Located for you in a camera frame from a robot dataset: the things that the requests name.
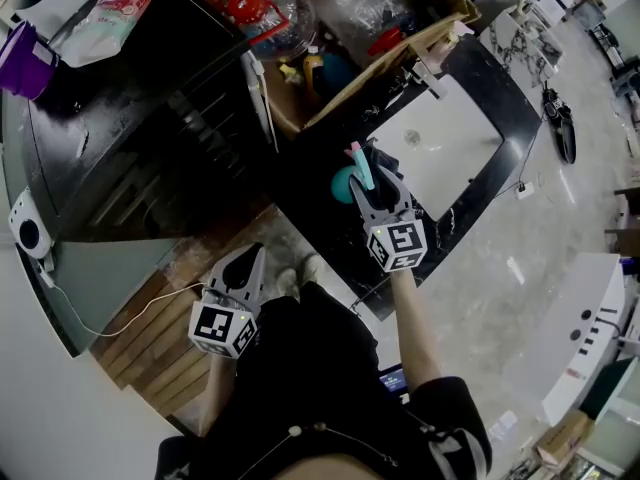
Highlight silver faucet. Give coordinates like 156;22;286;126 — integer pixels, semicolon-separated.
411;59;450;101

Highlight pink white detergent bag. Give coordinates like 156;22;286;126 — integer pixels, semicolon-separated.
48;0;175;70

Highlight white round device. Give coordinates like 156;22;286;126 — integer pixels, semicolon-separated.
8;187;57;261

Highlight person's white shoes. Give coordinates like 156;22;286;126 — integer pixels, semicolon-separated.
273;254;327;303

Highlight person's left forearm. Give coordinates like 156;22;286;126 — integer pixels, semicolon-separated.
198;351;240;438

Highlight yellow bottle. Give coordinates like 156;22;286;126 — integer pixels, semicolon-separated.
301;49;327;105

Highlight bead necklace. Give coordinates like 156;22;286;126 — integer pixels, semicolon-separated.
243;420;402;470

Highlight small screen device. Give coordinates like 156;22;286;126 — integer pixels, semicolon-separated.
377;364;410;405

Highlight dark cloth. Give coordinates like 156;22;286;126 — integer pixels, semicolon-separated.
363;139;405;185

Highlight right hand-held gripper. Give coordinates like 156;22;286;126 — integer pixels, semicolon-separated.
348;165;429;273

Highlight clear jug red handle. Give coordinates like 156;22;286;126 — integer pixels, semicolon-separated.
201;0;317;63

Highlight white cabinet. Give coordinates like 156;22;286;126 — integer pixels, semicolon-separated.
541;251;629;428

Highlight person's black clothing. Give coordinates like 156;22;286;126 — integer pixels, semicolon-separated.
153;280;495;480

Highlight large cardboard box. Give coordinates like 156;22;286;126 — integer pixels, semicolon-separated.
263;0;482;140

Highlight purple bucket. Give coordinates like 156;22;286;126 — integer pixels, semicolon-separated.
0;19;60;102

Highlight person's right forearm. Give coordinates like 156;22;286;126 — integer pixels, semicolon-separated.
388;267;445;395

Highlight white cable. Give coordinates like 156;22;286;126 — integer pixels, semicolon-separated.
42;267;209;338

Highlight white sink basin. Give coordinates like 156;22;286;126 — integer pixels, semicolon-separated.
367;75;505;222

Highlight dark wooden chair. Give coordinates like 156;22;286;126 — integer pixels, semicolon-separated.
603;186;640;258

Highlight black cable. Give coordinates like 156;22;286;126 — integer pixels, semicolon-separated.
492;117;546;200

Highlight black marble table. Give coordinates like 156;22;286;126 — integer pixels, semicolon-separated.
264;32;544;322

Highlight clear jug red cap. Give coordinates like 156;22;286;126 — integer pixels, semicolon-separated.
308;0;419;65

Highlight black floor device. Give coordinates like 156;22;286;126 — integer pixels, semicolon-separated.
541;81;578;166

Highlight white flat board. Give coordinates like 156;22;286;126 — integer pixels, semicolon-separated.
239;50;282;155

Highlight small cardboard box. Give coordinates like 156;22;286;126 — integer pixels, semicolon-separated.
533;409;597;470

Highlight blue bottle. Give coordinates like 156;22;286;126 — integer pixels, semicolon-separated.
321;51;360;100

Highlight white marble counter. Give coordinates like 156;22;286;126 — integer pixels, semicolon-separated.
478;9;565;88

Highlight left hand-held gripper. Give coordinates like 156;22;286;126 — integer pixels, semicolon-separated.
188;241;267;360

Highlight wooden step platform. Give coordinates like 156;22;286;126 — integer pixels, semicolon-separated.
88;202;312;420

